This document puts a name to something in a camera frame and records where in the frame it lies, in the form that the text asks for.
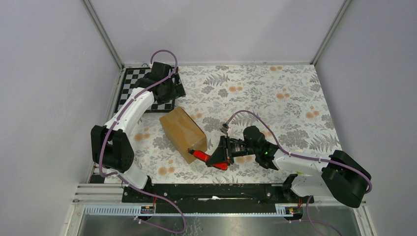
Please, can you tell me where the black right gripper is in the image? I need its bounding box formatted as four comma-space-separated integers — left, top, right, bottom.
206, 135, 258, 168

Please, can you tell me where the red black utility knife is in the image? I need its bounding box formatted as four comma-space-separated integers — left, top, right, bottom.
188, 149, 230, 171

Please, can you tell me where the brown cardboard express box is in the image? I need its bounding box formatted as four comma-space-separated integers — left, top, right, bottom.
159, 107, 208, 164

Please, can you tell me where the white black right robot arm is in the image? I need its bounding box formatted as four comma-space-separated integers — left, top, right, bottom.
196, 126, 372, 208

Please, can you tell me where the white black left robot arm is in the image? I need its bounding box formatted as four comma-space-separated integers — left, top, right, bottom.
90, 62, 186, 202

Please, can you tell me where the black white checkerboard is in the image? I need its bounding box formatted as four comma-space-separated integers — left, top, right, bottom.
114, 66, 179, 114

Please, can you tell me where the floral patterned table mat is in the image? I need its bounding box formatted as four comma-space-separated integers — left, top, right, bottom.
130, 65, 341, 184

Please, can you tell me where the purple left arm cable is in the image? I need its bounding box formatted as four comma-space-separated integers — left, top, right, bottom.
97, 49, 188, 235

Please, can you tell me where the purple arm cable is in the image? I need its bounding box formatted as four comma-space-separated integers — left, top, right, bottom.
221, 110, 373, 236
97, 49, 188, 235

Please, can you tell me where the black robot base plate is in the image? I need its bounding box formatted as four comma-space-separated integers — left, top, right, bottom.
121, 183, 314, 214

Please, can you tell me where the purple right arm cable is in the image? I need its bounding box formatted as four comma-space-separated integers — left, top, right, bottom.
221, 110, 373, 236

